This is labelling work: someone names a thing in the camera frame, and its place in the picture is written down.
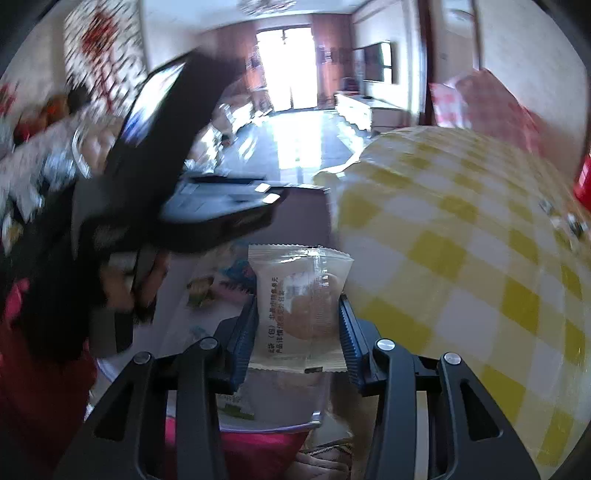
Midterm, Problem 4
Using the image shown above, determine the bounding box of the clear white bun packet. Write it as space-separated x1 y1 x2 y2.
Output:
248 244 355 374

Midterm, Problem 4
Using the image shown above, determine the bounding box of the pink checked cloth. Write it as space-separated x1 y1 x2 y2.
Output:
429 69 550 158

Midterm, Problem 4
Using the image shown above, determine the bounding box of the red clothing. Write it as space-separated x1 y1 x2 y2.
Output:
0 277 98 480

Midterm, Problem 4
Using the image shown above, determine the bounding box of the blue white wrapped candy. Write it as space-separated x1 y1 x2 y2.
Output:
561 213 588 240

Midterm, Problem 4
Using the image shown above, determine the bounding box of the purple rimmed cardboard box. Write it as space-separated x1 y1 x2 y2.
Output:
92 240 345 432

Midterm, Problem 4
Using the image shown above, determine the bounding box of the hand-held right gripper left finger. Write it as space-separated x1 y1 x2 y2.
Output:
54 295 259 480

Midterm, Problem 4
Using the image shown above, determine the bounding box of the black television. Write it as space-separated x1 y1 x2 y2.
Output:
362 41 393 85

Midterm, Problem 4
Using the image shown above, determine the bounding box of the red thermos jug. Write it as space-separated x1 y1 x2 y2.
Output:
573 154 591 213

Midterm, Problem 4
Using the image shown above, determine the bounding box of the green white snack packet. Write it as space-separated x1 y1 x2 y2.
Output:
217 392 257 421

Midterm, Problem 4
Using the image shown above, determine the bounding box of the yellow checked tablecloth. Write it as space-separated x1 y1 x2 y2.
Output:
314 124 591 472

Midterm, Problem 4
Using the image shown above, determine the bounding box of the bright window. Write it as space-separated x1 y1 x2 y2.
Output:
256 28 319 112

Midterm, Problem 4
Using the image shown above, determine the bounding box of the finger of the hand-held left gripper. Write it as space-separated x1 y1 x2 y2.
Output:
159 178 289 252

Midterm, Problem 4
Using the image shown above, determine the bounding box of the brown patterned curtain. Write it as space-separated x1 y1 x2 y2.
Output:
311 14 354 109
217 23 259 93

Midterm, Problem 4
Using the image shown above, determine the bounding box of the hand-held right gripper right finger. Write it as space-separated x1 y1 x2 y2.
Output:
339 293 541 480

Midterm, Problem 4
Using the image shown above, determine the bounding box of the person's left hand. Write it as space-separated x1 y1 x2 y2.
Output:
104 251 169 324

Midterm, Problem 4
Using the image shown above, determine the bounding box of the white television cabinet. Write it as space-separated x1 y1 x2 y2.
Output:
335 92 407 134

